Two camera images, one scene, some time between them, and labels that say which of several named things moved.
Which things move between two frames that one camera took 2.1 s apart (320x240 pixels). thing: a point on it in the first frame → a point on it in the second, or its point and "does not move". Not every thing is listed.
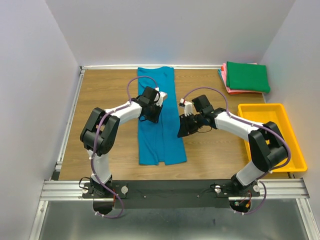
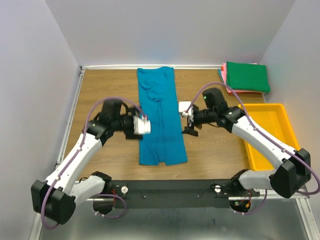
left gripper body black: (153, 112) → (125, 123)
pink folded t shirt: (224, 70) does not move
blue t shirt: (159, 142) does not move
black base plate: (173, 194) does not move
